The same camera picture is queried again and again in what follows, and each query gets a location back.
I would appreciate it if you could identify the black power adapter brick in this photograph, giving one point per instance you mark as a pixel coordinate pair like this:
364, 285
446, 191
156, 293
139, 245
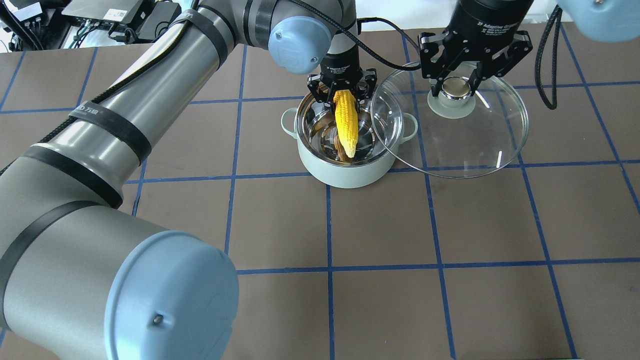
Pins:
162, 14

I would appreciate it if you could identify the mint green cooking pot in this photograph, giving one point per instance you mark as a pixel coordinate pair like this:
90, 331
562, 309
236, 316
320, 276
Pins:
345, 160

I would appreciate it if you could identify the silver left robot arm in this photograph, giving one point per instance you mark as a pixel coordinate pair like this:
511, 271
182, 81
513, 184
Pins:
89, 282

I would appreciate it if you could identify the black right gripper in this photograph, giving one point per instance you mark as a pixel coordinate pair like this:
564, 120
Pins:
484, 21

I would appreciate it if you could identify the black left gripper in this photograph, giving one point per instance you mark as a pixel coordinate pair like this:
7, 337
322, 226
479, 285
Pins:
340, 64

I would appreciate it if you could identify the glass pot lid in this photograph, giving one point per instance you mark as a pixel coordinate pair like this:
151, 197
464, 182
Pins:
452, 132

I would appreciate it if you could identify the yellow corn cob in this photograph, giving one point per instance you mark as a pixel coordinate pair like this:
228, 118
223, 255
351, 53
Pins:
347, 121

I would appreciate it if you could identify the black flat electronics box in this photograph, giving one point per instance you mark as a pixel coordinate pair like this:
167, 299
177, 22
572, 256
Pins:
122, 12

